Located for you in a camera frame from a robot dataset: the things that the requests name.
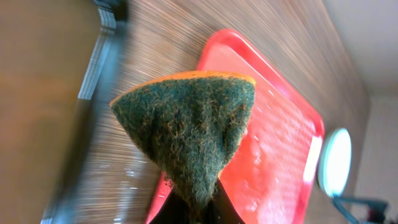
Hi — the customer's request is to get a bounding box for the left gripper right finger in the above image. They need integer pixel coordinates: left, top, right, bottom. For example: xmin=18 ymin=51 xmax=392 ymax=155
xmin=331 ymin=196 xmax=389 ymax=224

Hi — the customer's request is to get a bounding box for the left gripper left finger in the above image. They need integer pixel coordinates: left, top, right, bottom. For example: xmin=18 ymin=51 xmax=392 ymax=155
xmin=150 ymin=180 xmax=244 ymax=224

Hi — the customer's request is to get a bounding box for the white plate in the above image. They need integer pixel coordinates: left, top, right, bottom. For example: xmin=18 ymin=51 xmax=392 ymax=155
xmin=317 ymin=128 xmax=352 ymax=198

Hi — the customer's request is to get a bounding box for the green orange sponge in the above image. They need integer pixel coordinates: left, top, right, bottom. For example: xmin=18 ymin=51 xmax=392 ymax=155
xmin=110 ymin=71 xmax=256 ymax=210

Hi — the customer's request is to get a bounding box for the red plastic tray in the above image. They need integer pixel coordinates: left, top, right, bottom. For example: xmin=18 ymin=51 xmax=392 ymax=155
xmin=144 ymin=28 xmax=326 ymax=224

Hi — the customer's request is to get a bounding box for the black water basin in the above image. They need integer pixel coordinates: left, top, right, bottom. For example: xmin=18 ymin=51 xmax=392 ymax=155
xmin=1 ymin=1 xmax=126 ymax=223

